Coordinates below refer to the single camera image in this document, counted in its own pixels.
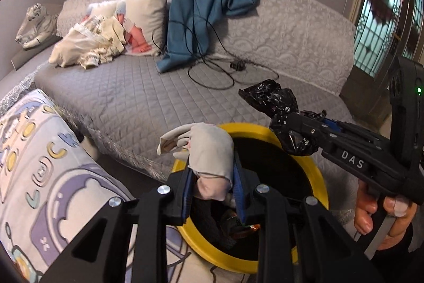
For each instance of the black plastic bag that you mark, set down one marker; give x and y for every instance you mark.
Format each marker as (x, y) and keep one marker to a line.
(265, 94)

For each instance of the white tiger plush toy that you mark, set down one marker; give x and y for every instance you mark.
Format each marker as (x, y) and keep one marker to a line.
(36, 26)

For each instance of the black power adapter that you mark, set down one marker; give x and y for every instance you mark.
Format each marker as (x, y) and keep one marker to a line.
(237, 65)

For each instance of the grey cushion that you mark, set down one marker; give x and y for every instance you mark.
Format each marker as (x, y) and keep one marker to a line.
(29, 57)

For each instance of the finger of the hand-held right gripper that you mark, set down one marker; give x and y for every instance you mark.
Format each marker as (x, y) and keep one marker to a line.
(357, 132)
(311, 133)

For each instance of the large baby print pillow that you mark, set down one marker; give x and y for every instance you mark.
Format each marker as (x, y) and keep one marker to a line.
(149, 14)

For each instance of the small baby print pillow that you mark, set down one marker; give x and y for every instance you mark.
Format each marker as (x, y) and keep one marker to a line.
(102, 9)

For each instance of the orange snack packet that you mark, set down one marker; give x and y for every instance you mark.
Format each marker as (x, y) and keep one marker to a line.
(246, 229)

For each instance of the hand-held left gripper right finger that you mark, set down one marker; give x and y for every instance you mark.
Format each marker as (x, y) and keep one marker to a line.
(239, 196)

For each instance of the yellow trash bin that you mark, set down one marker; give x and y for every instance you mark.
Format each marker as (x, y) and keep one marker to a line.
(225, 259)

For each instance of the grey quilted sofa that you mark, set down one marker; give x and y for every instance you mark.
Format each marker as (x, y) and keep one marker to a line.
(132, 97)

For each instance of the grey lace-trim bed cover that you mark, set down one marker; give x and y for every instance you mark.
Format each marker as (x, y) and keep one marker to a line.
(16, 87)

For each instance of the person's right forearm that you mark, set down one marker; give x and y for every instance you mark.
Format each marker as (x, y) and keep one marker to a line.
(402, 253)

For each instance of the cream cloth pile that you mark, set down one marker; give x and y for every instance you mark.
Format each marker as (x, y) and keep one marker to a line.
(79, 44)

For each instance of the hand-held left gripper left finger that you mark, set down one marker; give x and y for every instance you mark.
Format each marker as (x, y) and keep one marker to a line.
(187, 193)

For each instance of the light grey cloth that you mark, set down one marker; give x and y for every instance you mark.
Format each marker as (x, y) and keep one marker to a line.
(208, 150)

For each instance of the person's right hand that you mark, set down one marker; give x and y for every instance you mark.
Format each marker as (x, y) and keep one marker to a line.
(364, 213)

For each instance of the stained glass door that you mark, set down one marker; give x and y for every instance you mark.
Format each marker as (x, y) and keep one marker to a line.
(377, 14)

